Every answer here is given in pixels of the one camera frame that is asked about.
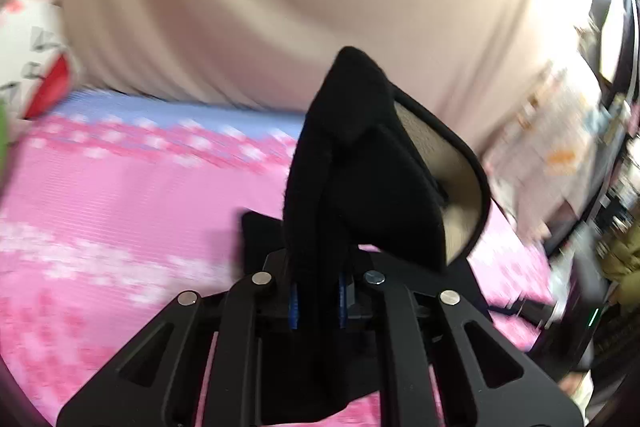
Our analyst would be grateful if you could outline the white cushion with red print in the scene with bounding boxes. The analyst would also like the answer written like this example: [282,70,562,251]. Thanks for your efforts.
[0,0,83,120]

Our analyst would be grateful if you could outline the large beige cloth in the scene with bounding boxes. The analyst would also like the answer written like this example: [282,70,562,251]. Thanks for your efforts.
[0,0,601,158]

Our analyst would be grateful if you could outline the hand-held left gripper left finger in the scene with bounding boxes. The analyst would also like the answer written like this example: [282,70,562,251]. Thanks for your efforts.
[57,252,301,427]

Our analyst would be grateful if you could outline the green plush toy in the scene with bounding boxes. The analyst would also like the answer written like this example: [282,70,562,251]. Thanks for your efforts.
[0,102,11,178]

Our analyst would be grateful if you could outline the black pants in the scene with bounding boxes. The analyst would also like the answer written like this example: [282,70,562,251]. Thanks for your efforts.
[240,46,493,425]

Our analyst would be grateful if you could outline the pink rose bed sheet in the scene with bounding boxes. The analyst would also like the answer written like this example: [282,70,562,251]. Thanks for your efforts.
[0,89,556,427]

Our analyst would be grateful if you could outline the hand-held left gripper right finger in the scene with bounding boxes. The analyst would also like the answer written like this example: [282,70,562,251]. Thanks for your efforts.
[337,254,586,427]

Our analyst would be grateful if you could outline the pale floral blanket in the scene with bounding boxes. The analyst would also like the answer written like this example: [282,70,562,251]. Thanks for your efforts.
[485,62,621,243]

